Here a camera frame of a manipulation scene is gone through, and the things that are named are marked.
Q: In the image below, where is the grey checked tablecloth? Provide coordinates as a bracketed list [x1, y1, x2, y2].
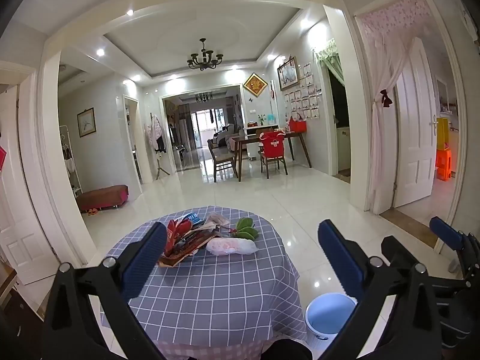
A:
[100, 205, 307, 347]

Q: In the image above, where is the dark wooden dining table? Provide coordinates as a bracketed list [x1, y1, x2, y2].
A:
[232, 131, 313, 182]

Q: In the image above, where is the wooden coat stand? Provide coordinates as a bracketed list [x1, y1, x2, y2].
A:
[144, 114, 171, 179]

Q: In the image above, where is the white sideboard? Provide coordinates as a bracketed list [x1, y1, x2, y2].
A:
[242, 124, 280, 158]

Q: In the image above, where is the wooden chair with shirt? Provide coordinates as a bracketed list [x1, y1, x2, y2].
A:
[259, 146, 289, 179]

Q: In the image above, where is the large black chandelier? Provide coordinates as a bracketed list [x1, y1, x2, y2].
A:
[187, 38, 224, 71]

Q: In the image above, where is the red shirt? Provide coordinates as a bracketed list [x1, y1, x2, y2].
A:
[259, 129, 286, 157]

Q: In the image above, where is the clear plastic wrapper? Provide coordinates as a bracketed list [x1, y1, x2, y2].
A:
[204, 212, 230, 229]

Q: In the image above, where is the large framed painting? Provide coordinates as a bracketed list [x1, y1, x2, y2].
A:
[277, 57, 300, 91]

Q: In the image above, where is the green banana bunch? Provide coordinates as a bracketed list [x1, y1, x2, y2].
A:
[225, 217, 260, 241]

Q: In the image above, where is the white panel door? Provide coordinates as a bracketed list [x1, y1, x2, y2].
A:
[390, 37, 437, 208]

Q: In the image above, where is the person's dark trouser leg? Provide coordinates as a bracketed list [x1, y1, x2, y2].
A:
[260, 338, 313, 360]

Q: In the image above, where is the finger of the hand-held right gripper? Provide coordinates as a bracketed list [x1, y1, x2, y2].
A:
[428, 216, 480, 278]
[382, 235, 469, 294]

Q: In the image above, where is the white clothes rack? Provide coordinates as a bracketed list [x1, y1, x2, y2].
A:
[60, 124, 82, 197]

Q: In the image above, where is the white closet door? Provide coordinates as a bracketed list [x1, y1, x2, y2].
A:
[0, 82, 49, 286]

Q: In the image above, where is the light blue plastic bucket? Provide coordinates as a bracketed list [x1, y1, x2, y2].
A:
[304, 293, 359, 347]

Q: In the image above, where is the brown snack packet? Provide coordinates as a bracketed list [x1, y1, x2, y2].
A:
[157, 229, 222, 269]

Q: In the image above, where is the pink checked cloth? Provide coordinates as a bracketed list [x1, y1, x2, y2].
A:
[155, 330, 312, 360]

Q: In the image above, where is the dark wooden furniture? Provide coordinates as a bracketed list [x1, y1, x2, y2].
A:
[0, 260, 47, 360]

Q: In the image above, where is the red bag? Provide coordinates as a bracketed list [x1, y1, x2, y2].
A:
[288, 112, 307, 133]

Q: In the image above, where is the white lace curtain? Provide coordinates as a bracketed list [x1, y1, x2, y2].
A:
[356, 0, 447, 214]

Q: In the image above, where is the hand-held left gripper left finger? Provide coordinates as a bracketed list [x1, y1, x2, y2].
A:
[44, 221, 169, 360]

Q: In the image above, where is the orange plastic stool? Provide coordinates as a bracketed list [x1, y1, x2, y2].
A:
[435, 149, 456, 181]

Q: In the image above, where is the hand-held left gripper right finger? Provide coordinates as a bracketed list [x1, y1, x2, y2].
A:
[318, 219, 447, 360]

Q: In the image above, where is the red gold diamond decoration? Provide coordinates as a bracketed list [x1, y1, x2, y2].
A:
[242, 71, 268, 101]

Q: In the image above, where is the grey sofa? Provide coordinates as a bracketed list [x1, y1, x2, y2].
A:
[210, 125, 244, 147]

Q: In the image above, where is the small framed wall picture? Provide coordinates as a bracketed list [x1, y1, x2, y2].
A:
[77, 107, 97, 138]

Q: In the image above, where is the green curtain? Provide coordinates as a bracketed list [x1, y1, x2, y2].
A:
[314, 39, 345, 85]

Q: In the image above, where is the red snack packet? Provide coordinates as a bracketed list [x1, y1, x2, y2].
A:
[167, 218, 196, 256]

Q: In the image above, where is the group of wall certificates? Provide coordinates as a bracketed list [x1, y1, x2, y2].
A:
[283, 62, 324, 120]

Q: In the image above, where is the wooden dining chair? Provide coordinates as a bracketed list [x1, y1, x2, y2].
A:
[207, 139, 238, 178]

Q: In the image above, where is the yellow plastic panel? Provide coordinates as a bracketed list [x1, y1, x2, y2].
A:
[436, 117, 452, 151]

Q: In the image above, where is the pink white jacket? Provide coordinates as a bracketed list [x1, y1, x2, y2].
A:
[145, 116, 163, 147]

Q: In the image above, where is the white plastic bag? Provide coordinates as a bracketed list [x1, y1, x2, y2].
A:
[206, 237, 259, 256]

